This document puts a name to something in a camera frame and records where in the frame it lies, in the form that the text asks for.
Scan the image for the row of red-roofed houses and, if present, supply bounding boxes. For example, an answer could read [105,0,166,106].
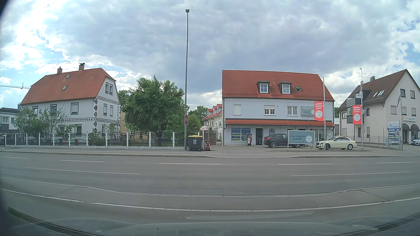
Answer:
[201,104,224,141]

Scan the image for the black bin with yellow lid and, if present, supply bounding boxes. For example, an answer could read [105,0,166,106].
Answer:
[187,135,204,152]

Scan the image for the grey pavement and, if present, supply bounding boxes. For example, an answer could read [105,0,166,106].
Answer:
[0,144,420,158]

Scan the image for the white shop building red roof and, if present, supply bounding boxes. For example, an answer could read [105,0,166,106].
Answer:
[222,70,335,147]

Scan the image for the large green tree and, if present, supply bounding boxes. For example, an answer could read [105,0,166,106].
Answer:
[118,75,186,147]

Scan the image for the grey asphalt road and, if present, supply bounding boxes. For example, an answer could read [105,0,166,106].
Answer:
[0,150,420,227]

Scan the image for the black car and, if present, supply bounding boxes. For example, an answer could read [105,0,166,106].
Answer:
[263,133,302,149]

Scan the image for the grey billboard on posts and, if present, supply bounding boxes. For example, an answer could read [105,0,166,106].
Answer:
[287,130,316,151]

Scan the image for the road markings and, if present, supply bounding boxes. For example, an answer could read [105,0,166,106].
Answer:
[0,156,420,213]

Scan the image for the red banner flag on pole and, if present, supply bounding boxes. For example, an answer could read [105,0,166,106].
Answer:
[314,77,327,151]
[352,81,364,147]

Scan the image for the car's own bonnet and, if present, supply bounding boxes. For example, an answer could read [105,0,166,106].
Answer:
[7,207,420,236]

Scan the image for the black metal fence white posts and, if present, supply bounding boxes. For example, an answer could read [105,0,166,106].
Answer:
[0,130,218,150]

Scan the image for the white house with patterned corners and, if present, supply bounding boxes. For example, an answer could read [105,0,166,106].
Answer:
[20,63,121,145]

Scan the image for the white car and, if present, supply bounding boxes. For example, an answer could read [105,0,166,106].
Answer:
[316,136,358,151]

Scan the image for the beige house with brown roof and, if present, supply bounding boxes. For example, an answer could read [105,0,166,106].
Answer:
[338,69,420,145]

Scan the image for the small tree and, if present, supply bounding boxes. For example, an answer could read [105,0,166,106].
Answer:
[13,107,48,145]

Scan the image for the blue and white sign board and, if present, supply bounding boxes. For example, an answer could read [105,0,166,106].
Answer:
[388,121,401,151]

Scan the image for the dark building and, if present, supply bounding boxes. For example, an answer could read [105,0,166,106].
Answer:
[0,107,21,146]

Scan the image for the tall grey lamp post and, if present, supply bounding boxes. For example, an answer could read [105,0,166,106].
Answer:
[184,9,190,151]

